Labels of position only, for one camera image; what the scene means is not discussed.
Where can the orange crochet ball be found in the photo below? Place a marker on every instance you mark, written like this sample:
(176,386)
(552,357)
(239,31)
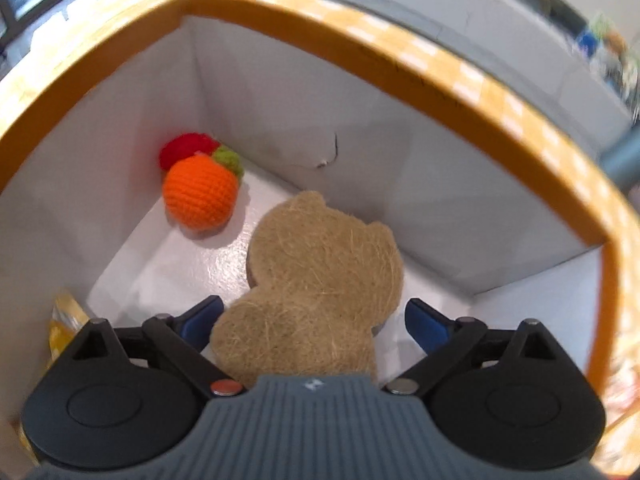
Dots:
(200,192)

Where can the green crochet piece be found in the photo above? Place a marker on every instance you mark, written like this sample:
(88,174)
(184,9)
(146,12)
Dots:
(231,160)

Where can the clutter of small colourful things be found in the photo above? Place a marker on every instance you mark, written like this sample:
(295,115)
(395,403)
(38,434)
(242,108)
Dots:
(605,47)

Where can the brown bear-shaped fibre pad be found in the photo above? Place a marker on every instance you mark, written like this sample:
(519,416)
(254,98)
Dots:
(320,280)

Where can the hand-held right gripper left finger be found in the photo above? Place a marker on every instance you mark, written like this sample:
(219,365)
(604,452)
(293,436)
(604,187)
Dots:
(200,317)

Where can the grey low counter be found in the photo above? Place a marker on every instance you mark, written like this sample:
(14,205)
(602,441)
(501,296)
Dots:
(500,15)

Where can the red crochet ball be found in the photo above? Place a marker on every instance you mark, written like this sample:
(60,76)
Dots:
(185,147)

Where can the orange-rimmed white cardboard box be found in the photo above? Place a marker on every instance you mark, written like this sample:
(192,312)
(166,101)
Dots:
(350,125)

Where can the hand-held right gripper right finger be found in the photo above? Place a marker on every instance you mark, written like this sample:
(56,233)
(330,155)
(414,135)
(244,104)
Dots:
(425,325)

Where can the dark grey round object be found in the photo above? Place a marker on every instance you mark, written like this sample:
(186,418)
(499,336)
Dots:
(622,160)

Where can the yellow printed packet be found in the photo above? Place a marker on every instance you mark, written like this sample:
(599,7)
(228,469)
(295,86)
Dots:
(65,325)

